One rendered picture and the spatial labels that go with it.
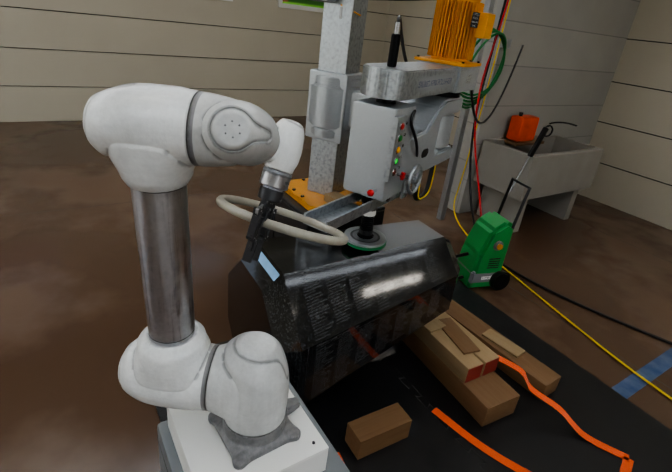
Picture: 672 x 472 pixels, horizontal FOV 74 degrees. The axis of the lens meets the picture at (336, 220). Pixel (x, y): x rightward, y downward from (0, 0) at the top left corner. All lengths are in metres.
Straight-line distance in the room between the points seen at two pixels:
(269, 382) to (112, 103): 0.66
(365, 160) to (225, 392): 1.24
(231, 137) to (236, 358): 0.53
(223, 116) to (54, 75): 7.05
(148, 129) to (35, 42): 6.91
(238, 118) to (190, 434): 0.83
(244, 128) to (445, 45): 1.90
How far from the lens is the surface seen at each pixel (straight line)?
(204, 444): 1.25
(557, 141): 5.96
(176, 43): 7.92
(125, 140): 0.82
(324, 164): 2.88
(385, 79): 1.89
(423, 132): 2.28
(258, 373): 1.06
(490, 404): 2.59
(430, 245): 2.45
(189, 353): 1.08
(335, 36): 2.75
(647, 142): 6.60
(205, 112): 0.77
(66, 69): 7.73
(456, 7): 2.52
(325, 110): 2.72
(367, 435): 2.27
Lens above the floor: 1.87
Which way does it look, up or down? 25 degrees down
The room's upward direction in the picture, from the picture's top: 7 degrees clockwise
